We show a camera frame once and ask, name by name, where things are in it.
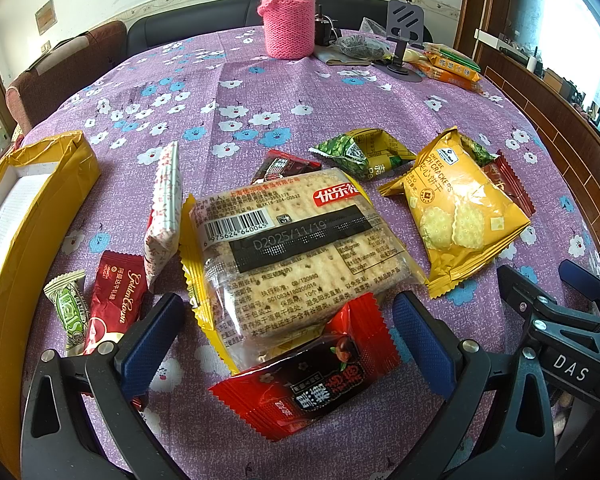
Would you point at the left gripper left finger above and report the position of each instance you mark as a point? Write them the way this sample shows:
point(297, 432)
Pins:
point(58, 440)

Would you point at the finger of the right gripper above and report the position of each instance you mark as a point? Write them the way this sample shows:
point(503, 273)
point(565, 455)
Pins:
point(581, 280)
point(532, 304)

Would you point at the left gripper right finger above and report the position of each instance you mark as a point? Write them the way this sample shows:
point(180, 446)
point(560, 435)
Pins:
point(517, 438)

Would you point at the yellow cheese cracker bag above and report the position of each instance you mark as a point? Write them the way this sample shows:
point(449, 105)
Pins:
point(463, 218)

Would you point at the brown red snack packet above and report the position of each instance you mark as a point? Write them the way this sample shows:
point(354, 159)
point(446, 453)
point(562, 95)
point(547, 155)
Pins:
point(503, 177)

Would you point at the green white candy packet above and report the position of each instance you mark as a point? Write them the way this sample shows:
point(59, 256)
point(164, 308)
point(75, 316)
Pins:
point(66, 293)

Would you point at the red Golden Crown packet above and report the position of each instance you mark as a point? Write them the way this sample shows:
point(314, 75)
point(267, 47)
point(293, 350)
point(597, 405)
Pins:
point(117, 296)

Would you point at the green gold snack packet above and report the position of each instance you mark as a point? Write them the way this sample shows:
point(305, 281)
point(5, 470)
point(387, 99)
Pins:
point(364, 153)

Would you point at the red black snack packet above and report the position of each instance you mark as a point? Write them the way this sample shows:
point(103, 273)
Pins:
point(288, 393)

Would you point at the white red patterned packet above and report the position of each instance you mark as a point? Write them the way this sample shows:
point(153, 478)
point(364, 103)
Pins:
point(163, 230)

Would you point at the clear soda cracker pack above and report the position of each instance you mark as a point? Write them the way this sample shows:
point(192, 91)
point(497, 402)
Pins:
point(269, 264)

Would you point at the dark red small packet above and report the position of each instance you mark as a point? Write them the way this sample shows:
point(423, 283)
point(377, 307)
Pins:
point(279, 165)

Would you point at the yellow rimmed white tray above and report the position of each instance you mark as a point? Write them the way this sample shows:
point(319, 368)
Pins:
point(42, 188)

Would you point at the orange snack boxes stack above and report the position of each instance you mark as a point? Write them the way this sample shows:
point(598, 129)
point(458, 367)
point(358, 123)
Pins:
point(445, 64)

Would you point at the purple floral tablecloth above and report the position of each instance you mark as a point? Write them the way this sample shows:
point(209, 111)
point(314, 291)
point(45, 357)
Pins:
point(226, 104)

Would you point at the clear plastic bag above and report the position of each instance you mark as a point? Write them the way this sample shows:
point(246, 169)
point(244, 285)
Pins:
point(334, 49)

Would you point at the grey phone stand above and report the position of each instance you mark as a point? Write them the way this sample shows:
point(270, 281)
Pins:
point(405, 27)

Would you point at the black leather sofa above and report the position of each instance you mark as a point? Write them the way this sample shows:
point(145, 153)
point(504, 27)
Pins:
point(162, 28)

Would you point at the pink sleeved thermos bottle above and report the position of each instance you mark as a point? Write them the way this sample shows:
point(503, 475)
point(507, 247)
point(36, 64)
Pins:
point(289, 28)

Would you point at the brown armchair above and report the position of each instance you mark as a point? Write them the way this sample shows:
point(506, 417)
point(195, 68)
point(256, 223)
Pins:
point(61, 72)

